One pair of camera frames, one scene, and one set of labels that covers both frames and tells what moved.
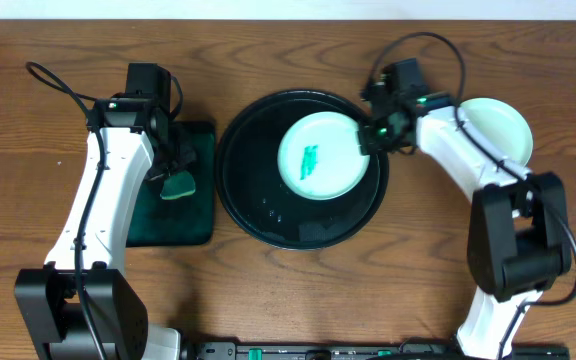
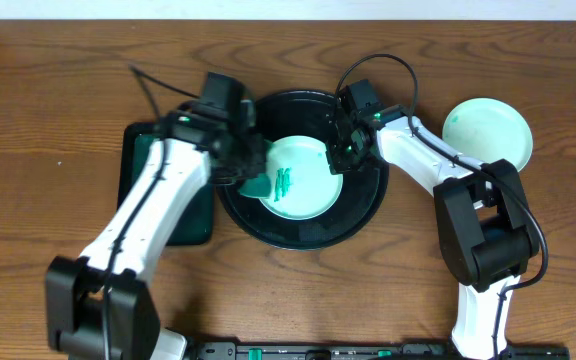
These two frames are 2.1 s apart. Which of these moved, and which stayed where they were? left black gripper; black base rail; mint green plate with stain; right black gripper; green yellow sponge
Moved: green yellow sponge; right black gripper; left black gripper
Stayed: black base rail; mint green plate with stain
